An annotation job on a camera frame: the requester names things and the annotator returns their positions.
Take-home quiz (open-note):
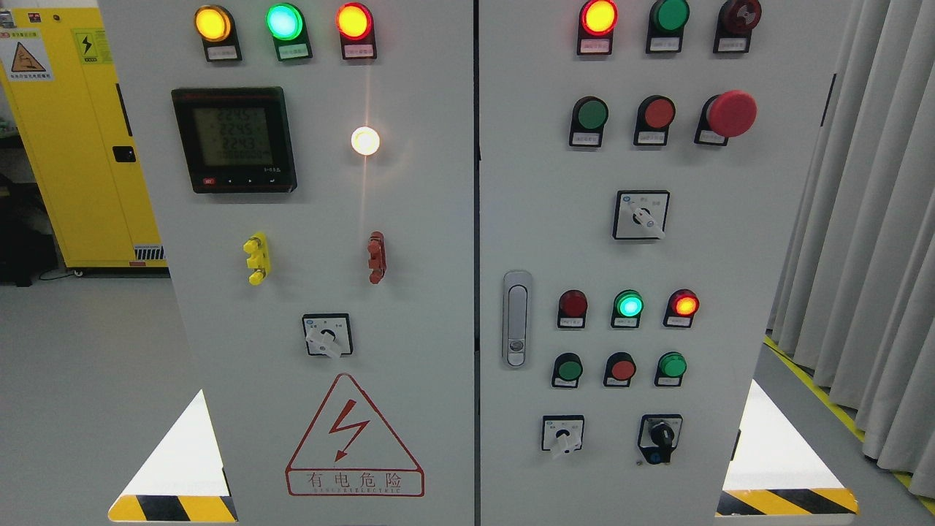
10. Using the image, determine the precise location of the green push button lower right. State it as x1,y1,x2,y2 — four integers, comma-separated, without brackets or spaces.
654,351,687,387

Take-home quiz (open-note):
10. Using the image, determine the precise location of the green push button lower left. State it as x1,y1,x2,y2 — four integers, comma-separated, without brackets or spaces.
551,352,582,389

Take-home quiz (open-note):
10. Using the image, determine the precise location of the red indicator lamp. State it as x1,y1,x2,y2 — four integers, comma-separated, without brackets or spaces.
576,0,619,56
663,289,699,329
557,289,588,329
336,2,377,60

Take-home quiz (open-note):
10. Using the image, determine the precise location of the red push button lower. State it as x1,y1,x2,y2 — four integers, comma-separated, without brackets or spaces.
603,351,636,387

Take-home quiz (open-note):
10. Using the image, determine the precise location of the red indicator lamp top left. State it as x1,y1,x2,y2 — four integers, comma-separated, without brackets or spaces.
336,2,377,60

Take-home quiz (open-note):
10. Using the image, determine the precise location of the lower left selector switch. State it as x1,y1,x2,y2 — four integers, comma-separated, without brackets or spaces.
541,415,585,459

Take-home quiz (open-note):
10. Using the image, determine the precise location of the red indicator lamp top right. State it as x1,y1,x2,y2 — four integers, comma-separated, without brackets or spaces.
576,0,619,56

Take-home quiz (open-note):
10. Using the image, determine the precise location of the red push button upper row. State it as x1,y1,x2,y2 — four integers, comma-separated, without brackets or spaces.
633,94,676,147

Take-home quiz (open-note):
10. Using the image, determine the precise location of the white lit indicator lamp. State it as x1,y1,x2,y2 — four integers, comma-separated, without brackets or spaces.
351,126,381,156

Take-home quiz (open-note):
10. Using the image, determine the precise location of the door selector switch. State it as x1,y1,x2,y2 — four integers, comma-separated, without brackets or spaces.
612,190,671,240
302,313,354,359

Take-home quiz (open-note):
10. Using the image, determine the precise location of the red indicator lamp middle right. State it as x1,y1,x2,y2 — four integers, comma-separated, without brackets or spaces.
663,289,699,329

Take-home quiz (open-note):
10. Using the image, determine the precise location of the grey electrical control cabinet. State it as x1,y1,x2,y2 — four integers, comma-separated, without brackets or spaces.
99,1,856,525

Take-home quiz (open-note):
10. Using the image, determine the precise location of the red indicator lamp middle left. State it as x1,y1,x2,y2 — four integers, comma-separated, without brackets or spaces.
557,289,588,329

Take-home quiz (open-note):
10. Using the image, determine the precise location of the green push button upper row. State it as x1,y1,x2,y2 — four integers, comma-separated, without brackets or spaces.
568,96,610,148

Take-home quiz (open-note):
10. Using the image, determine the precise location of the red terminal connector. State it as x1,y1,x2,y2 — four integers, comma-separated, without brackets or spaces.
367,231,387,284

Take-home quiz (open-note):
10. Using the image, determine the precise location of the green indicator lamp top left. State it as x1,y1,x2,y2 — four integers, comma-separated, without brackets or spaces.
266,2,313,62

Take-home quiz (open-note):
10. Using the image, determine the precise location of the red emergency stop mushroom button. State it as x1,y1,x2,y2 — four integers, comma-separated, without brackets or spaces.
694,90,758,147

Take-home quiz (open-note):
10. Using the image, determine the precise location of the black digital power meter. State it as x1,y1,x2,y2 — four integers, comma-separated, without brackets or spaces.
172,86,297,194

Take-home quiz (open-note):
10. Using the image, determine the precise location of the grey curtain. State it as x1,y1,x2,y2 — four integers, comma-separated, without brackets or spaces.
769,1,934,498

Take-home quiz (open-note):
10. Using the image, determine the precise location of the green indicator lamp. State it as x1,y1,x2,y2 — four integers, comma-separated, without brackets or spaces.
610,289,644,329
266,2,313,62
645,0,690,54

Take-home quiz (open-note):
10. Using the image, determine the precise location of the left door selector switch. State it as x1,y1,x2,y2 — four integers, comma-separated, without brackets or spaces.
302,313,354,359

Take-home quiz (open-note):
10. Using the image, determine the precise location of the dark red buzzer lamp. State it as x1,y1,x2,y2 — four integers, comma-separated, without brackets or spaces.
712,0,763,54

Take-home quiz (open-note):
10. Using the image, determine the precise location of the right door upper selector switch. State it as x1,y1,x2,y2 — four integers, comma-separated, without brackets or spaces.
612,190,671,240

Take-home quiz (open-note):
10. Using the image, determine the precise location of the yellow black floor hazard tape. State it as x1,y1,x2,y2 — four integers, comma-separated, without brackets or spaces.
763,332,934,516

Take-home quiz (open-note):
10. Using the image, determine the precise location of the green indicator lamp middle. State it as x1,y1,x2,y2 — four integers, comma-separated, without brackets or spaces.
610,289,644,329

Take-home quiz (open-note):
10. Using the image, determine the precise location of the yellow indicator lamp top left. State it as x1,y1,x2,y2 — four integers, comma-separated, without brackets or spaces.
194,4,243,63

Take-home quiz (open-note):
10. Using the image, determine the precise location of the black key switch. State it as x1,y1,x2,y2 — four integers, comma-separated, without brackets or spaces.
637,415,682,464

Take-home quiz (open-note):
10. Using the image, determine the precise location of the yellow terminal connector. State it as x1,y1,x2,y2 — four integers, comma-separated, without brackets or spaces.
243,231,271,286

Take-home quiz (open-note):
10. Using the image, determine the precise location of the yellow safety cabinet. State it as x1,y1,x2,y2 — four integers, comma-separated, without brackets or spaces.
2,7,167,270

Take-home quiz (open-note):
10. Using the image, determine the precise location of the green indicator lamp top right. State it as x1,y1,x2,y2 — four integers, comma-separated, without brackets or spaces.
645,0,690,54

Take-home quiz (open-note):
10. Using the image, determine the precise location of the silver cabinet door handle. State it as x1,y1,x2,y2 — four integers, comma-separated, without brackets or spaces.
502,270,533,367

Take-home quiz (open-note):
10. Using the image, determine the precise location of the red electrical hazard warning sign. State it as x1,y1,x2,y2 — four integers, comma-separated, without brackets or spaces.
285,373,425,498

